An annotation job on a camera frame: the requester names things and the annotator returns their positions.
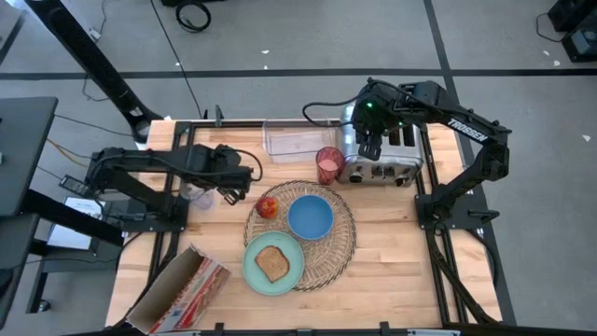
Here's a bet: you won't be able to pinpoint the red apple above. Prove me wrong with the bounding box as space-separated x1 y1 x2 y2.
255 195 280 220

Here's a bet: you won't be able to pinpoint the black table rig frame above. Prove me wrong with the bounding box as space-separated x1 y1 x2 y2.
116 105 504 336

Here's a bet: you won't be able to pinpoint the coiled black floor cable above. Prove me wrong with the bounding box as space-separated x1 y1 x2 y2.
174 0 212 34

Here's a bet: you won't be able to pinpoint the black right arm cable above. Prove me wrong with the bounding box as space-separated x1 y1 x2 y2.
301 95 364 129

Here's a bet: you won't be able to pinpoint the mint green plate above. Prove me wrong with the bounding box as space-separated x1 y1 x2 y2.
242 231 306 297

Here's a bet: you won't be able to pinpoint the blue bowl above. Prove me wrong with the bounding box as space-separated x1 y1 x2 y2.
286 194 336 242

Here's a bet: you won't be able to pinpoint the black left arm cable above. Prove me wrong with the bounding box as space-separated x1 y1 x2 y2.
228 147 264 183

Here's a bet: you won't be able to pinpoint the long black floor cable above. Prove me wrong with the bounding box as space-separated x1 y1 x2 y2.
149 0 205 119

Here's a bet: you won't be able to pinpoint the grey desk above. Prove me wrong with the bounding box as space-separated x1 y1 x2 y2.
0 96 60 328

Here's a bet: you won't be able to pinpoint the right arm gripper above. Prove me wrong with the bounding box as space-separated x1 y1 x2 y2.
352 86 405 162

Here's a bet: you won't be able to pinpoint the clear plastic bin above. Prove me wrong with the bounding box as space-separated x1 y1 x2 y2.
262 119 338 164

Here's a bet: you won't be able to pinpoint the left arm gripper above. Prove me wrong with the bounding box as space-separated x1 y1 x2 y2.
204 158 256 206

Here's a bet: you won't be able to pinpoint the white paper sheets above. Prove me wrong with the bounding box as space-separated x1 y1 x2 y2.
46 195 106 251

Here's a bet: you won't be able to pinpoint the black equipment box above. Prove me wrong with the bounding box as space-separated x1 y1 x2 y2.
548 0 597 64

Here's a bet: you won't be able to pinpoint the stainless steel four-slot toaster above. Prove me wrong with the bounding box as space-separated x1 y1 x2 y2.
336 101 424 188

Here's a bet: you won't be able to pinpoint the slice of brown toast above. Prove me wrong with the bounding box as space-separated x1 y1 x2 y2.
254 245 291 284

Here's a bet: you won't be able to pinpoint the black power adapter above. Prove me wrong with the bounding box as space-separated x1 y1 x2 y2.
58 174 92 197

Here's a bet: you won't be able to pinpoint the round woven straw placemat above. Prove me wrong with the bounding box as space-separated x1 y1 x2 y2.
243 180 357 293

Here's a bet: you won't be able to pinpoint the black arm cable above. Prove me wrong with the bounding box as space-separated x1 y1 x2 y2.
301 95 364 129
228 147 264 183

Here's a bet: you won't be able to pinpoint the cinnamon cereal box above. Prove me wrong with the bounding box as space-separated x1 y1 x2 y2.
125 245 232 335

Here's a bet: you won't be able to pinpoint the pink translucent cup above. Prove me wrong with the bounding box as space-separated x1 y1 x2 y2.
315 146 346 187

